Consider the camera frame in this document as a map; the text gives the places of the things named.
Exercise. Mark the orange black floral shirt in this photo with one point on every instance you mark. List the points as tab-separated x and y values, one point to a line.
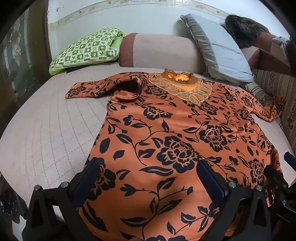
161	120

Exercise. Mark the beige striped pillow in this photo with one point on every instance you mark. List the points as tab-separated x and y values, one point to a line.
259	92

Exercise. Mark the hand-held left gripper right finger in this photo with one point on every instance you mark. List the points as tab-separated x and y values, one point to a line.
211	183

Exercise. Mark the green checkered pillow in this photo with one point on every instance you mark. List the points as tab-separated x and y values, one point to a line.
87	48

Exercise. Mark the beige floral striped cushion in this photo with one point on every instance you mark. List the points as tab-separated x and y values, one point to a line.
282	92

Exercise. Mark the brown cardboard box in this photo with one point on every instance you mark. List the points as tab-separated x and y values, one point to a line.
270	60

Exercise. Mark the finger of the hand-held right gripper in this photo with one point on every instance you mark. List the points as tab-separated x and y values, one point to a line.
274	175
290	158

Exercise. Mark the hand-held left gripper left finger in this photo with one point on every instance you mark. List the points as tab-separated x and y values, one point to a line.
84	185

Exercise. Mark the pink bolster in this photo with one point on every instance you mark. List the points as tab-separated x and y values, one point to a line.
161	51

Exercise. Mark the grey pillow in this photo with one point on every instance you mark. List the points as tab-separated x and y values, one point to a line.
219	46

